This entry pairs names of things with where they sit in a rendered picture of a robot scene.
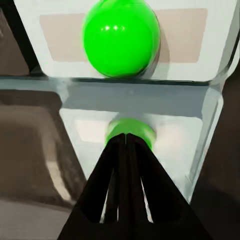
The microwave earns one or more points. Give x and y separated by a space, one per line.
149 42

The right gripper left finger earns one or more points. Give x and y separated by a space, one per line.
84 220

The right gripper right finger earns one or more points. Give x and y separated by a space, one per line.
176 220

